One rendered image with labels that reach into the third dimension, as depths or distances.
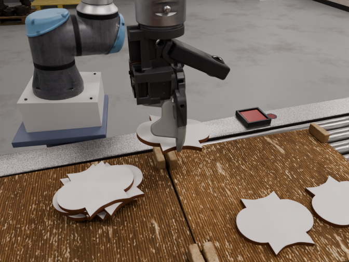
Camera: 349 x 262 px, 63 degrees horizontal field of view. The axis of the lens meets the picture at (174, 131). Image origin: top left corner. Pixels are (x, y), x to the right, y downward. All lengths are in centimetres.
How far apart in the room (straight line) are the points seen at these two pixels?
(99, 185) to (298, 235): 36
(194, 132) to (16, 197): 38
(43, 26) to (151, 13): 48
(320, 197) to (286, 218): 10
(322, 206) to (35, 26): 79
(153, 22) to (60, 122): 59
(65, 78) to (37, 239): 49
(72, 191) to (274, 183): 40
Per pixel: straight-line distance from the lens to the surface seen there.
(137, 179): 57
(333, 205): 63
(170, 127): 48
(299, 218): 58
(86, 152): 76
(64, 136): 92
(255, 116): 88
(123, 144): 76
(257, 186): 63
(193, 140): 53
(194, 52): 47
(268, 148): 74
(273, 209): 58
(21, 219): 62
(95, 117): 92
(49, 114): 93
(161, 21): 43
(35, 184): 68
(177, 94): 46
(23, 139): 96
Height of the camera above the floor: 137
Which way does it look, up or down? 34 degrees down
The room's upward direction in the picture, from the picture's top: straight up
